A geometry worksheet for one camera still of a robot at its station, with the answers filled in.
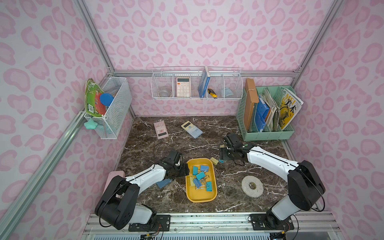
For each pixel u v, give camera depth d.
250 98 0.82
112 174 0.88
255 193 0.82
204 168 0.90
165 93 0.96
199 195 0.81
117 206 0.42
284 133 1.03
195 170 0.90
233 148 0.68
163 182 0.86
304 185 0.44
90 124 0.62
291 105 0.98
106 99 0.76
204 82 0.88
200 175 0.86
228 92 1.01
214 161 0.93
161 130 1.10
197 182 0.84
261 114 0.97
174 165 0.74
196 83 0.98
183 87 0.93
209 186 0.82
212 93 0.94
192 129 1.10
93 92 0.71
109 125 0.72
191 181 0.84
